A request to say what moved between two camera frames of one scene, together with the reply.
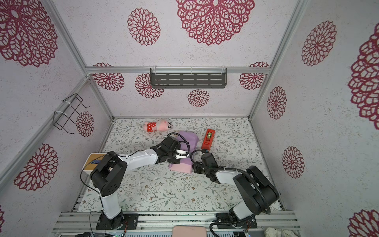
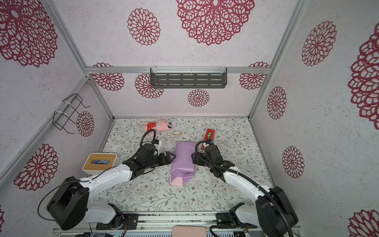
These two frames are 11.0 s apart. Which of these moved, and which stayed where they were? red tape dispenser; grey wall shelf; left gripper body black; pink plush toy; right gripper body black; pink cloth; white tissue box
Moved: right gripper body black; pink cloth; left gripper body black
Stayed: red tape dispenser; pink plush toy; white tissue box; grey wall shelf
